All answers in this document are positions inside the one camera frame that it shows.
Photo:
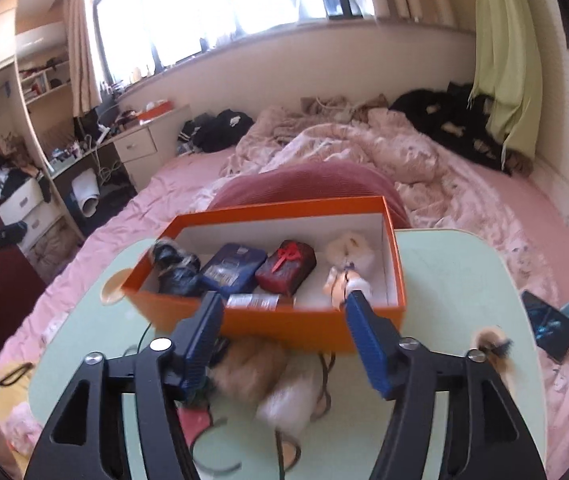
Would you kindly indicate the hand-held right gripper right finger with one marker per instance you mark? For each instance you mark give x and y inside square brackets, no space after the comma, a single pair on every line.
[369,350]

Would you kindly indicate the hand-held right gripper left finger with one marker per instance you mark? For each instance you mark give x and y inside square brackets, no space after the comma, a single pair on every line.
[204,340]

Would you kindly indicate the brown fluffy ball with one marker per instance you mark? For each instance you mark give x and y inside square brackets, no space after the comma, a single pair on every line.
[249,367]

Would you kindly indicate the clear plastic bag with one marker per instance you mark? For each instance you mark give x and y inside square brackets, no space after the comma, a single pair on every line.
[252,301]

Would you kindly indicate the black lace-trimmed pouch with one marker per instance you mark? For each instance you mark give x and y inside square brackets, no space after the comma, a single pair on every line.
[179,275]

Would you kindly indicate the cream cartoon figurine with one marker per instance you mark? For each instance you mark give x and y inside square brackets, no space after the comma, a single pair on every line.
[339,285]

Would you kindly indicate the blue tin box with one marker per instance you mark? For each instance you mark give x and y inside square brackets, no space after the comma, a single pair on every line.
[232,267]

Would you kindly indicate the orange cardboard box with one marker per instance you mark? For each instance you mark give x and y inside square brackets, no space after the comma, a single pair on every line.
[289,325]

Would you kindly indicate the cream fluffy pompom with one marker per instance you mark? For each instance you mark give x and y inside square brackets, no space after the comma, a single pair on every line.
[349,250]

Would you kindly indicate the red and black block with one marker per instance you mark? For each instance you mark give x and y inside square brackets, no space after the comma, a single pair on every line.
[284,270]

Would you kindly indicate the green cartoon-print desktop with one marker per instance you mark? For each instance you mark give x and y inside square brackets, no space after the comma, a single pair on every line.
[444,280]

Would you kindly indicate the white drawer cabinet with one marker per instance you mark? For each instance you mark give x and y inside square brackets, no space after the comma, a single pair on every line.
[27,202]

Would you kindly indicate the clothes heap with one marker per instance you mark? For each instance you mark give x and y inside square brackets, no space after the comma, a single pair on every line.
[14,165]

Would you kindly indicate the white roll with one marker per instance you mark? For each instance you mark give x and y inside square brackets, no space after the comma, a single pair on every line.
[87,192]

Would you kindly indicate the white shelf unit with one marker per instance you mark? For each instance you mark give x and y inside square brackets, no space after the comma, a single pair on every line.
[39,85]

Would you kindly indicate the yellow cloth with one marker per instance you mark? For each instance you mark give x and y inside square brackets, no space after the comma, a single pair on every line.
[12,390]

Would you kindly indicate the white desk with drawers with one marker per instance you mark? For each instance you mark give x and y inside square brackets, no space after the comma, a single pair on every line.
[137,145]

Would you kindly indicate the mauve pillow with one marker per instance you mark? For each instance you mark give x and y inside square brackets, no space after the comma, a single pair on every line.
[304,185]

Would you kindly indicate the black smartphone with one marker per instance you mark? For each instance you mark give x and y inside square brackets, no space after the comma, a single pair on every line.
[549,325]

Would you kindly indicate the small orange box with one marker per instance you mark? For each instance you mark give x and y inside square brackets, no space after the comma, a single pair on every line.
[157,110]

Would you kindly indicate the pink rose-print blanket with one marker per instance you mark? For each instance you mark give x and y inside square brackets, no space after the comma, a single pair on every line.
[22,430]

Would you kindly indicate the black striped garment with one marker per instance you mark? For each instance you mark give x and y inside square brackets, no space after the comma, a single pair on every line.
[219,130]

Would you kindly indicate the black clothes pile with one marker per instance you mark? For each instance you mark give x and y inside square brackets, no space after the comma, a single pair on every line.
[444,115]

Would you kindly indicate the beige garment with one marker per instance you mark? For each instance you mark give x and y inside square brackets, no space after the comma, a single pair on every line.
[334,105]

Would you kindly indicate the window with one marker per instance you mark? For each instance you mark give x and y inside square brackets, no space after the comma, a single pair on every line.
[214,10]

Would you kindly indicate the green hanging cloth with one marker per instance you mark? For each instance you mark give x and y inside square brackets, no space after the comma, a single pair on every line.
[504,60]

